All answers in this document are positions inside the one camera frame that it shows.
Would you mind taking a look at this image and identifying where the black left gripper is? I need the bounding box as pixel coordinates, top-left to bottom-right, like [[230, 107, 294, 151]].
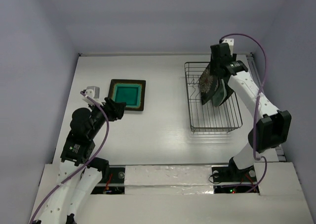
[[88, 96, 126, 137]]

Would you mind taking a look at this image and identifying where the square teal black plate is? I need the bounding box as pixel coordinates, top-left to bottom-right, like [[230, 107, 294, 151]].
[[108, 79, 146, 112]]

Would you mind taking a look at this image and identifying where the black white floral square plate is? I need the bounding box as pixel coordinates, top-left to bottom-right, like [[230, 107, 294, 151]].
[[199, 64, 219, 105]]

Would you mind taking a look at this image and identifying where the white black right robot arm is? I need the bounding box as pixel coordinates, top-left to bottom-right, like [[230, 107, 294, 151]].
[[210, 42, 291, 180]]

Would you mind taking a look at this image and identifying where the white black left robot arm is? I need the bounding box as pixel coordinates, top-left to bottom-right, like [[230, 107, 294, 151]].
[[30, 95, 126, 224]]

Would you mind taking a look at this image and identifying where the black floral rear plate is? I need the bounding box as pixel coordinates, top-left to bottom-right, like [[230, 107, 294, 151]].
[[222, 81, 234, 103]]

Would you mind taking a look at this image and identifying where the light green round plate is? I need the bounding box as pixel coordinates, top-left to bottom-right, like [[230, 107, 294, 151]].
[[212, 80, 227, 107]]

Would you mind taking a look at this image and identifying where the white foil covered front board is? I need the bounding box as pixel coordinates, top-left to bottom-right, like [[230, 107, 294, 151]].
[[124, 165, 214, 195]]

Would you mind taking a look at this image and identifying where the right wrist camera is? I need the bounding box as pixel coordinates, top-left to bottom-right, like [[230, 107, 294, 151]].
[[219, 38, 234, 55]]

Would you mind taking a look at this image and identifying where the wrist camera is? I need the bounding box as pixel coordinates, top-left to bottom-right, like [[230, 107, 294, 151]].
[[83, 86, 100, 100], [219, 38, 234, 55]]

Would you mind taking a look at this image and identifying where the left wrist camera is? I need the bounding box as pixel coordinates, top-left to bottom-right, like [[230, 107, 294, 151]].
[[83, 86, 100, 100]]

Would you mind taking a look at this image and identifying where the black wire dish rack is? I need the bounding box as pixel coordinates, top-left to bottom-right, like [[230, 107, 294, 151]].
[[184, 62, 243, 134]]

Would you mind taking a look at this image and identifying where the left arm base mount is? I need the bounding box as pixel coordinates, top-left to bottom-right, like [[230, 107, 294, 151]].
[[91, 166, 125, 195]]

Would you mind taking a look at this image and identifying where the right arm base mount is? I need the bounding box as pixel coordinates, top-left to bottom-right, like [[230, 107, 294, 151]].
[[208, 166, 259, 194]]

